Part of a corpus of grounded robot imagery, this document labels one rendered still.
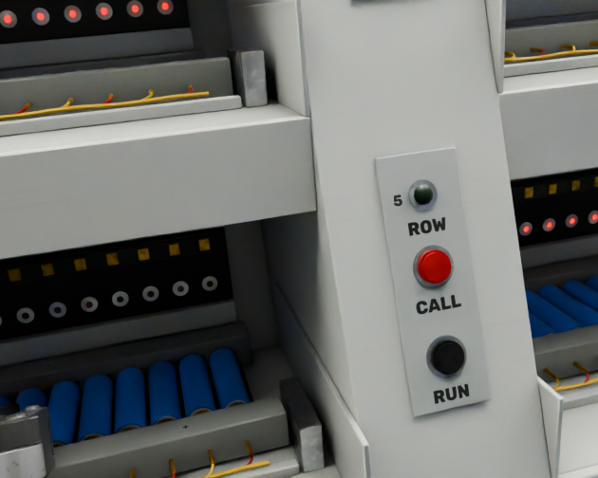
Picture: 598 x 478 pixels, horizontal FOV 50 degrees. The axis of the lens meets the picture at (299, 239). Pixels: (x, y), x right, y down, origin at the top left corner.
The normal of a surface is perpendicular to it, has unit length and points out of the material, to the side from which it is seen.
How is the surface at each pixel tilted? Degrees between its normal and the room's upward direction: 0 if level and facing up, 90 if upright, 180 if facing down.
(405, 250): 90
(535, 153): 108
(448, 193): 90
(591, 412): 18
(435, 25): 90
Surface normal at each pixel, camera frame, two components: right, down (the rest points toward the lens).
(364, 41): 0.21, 0.01
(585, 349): 0.25, 0.31
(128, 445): -0.08, -0.94
